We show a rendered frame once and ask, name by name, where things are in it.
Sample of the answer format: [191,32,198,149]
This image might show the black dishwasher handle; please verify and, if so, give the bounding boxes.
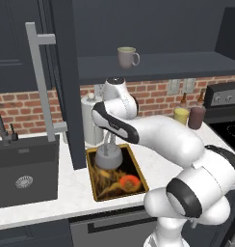
[87,217,159,234]

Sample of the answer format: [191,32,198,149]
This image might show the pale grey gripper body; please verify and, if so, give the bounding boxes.
[104,130,118,147]

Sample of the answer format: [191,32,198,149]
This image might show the dark open wall cabinet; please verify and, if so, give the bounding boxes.
[71,0,235,87]

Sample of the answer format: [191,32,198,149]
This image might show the beige mug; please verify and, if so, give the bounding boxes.
[117,46,142,70]

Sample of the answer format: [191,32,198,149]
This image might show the brown bottle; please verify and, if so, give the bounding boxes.
[188,89,207,131]

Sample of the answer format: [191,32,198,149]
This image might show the black stove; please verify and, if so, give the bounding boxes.
[202,80,235,247]

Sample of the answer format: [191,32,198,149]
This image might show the black sink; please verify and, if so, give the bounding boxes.
[0,134,62,210]

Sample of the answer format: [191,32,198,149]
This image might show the yellow bottle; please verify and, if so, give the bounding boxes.
[172,92,191,126]

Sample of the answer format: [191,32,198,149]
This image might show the black tap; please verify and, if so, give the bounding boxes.
[0,101,19,148]

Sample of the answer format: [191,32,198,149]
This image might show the dark cabinet door with handle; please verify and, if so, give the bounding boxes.
[49,0,89,171]

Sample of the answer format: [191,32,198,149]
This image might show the gold-rimmed picture tray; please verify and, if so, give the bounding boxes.
[86,143,150,203]

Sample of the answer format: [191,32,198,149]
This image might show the long grey bar handle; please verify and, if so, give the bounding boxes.
[24,21,68,143]

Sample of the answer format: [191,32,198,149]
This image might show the white paper towel roll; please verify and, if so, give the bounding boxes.
[80,92,106,149]

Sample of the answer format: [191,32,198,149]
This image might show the dark base cabinet door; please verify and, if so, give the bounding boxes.
[0,219,74,247]

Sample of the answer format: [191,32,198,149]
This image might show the grey dishwasher front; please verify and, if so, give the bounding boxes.
[68,215,160,247]

